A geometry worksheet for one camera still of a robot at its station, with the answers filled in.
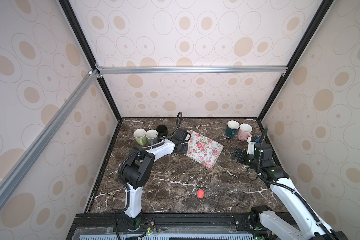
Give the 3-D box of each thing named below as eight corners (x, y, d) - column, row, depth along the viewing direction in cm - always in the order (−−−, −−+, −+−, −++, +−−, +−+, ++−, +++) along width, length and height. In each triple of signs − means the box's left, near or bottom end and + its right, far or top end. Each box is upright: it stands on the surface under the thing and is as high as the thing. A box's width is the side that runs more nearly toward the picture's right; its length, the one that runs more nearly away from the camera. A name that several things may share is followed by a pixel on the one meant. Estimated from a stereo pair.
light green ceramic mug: (138, 151, 103) (134, 142, 95) (136, 138, 110) (133, 129, 102) (149, 148, 104) (146, 139, 96) (146, 136, 111) (144, 127, 103)
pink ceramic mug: (234, 141, 108) (239, 132, 100) (236, 131, 114) (241, 122, 106) (246, 144, 107) (251, 135, 98) (247, 134, 112) (252, 125, 104)
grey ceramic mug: (147, 148, 105) (144, 139, 96) (149, 138, 110) (146, 129, 102) (158, 148, 105) (156, 139, 96) (159, 138, 110) (157, 129, 102)
